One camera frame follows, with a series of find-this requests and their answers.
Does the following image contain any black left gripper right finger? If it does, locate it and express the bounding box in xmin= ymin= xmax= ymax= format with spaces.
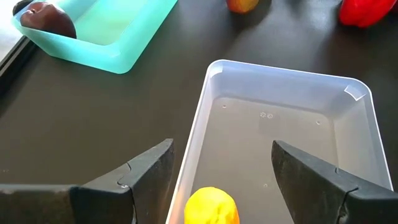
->
xmin=271 ymin=140 xmax=398 ymax=224

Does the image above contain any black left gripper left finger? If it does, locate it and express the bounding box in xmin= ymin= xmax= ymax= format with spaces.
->
xmin=72 ymin=138 xmax=175 ymax=224

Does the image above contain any yellow lemon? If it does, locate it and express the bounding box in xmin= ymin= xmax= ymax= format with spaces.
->
xmin=183 ymin=186 xmax=241 ymax=224

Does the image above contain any red bell pepper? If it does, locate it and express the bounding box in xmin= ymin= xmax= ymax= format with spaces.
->
xmin=338 ymin=0 xmax=398 ymax=29

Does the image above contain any dark red apple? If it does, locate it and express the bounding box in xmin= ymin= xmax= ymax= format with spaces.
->
xmin=20 ymin=1 xmax=78 ymax=40

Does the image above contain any red yellow apple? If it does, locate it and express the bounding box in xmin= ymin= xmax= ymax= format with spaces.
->
xmin=226 ymin=0 xmax=261 ymax=14

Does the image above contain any clear plastic bin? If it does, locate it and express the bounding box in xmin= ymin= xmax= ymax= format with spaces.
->
xmin=164 ymin=58 xmax=394 ymax=224

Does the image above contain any teal plastic bin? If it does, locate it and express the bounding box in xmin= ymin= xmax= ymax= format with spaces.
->
xmin=11 ymin=0 xmax=178 ymax=75

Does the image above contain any black aluminium table frame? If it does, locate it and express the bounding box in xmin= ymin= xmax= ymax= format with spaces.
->
xmin=0 ymin=35 xmax=35 ymax=94

